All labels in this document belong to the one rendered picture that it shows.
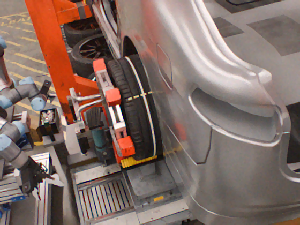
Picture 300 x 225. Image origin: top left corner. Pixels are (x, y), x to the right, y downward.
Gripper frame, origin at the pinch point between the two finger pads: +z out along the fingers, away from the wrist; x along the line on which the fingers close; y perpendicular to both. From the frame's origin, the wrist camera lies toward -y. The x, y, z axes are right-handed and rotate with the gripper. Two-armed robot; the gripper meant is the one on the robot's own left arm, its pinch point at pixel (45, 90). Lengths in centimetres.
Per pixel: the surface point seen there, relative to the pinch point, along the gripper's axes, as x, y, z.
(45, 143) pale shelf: 14, 47, 37
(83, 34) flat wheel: 12, -40, 188
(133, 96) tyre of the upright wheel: 46, -23, -39
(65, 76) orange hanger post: 8.5, -10.0, 23.3
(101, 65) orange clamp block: 26.6, -29.3, -2.3
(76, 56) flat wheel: 13, -16, 141
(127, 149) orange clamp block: 54, 5, -44
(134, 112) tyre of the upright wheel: 50, -16, -42
